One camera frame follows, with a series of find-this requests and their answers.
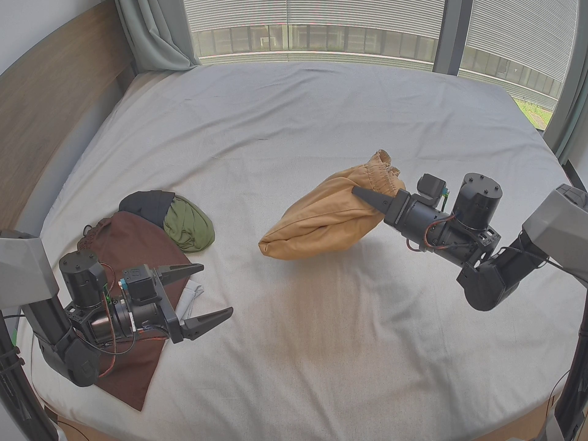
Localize grey-green curtain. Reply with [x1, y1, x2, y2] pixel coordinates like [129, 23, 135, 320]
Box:
[108, 0, 203, 73]

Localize black garment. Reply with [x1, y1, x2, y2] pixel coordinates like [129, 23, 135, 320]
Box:
[119, 190, 177, 226]

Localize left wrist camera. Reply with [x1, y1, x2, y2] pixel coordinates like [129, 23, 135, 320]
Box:
[120, 265, 160, 307]

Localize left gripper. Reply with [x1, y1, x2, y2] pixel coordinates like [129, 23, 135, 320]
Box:
[89, 262, 234, 345]

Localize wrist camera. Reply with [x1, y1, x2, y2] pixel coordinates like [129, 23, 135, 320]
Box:
[120, 265, 160, 307]
[416, 173, 449, 204]

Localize white garment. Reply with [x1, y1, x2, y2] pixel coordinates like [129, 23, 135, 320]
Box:
[175, 278, 204, 325]

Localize tan shorts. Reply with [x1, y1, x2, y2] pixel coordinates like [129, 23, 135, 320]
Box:
[258, 150, 407, 261]

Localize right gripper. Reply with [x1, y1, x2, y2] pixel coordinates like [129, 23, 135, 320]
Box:
[351, 186, 470, 265]

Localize green garment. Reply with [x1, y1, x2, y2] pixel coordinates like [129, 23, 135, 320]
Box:
[163, 194, 217, 254]

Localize brown garment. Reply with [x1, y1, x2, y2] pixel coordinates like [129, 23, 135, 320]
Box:
[77, 212, 194, 412]

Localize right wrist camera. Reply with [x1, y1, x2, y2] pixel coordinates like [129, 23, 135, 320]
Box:
[416, 173, 449, 204]

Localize window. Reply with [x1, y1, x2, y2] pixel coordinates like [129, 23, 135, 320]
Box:
[175, 0, 588, 166]

